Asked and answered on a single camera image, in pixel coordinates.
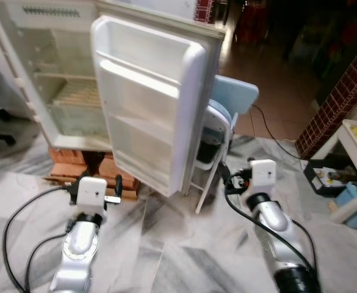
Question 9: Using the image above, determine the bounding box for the white fridge door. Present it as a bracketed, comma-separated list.
[91, 1, 226, 197]

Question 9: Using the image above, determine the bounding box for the white fridge cabinet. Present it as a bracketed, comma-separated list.
[0, 0, 197, 153]

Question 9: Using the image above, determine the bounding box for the red brick stack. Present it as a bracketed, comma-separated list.
[44, 145, 141, 201]

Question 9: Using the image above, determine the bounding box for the black box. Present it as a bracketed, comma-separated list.
[303, 159, 353, 197]

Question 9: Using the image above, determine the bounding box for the light blue folding chair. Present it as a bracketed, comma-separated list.
[192, 74, 260, 214]

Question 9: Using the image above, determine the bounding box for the blue plastic bin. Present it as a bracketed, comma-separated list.
[332, 182, 357, 230]

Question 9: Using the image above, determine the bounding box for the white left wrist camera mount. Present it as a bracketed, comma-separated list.
[76, 176, 109, 214]

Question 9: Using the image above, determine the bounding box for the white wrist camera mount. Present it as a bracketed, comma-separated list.
[250, 159, 278, 196]
[76, 176, 109, 214]

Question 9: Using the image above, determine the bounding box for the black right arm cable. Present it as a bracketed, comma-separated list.
[223, 180, 319, 275]

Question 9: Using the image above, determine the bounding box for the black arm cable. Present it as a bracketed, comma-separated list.
[223, 180, 319, 275]
[2, 185, 78, 293]

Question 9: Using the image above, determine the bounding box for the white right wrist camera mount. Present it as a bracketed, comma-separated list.
[250, 159, 278, 196]

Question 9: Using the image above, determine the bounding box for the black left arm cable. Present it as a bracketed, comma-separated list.
[2, 185, 78, 293]

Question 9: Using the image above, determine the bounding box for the thin black floor cable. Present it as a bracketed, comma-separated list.
[250, 104, 304, 161]

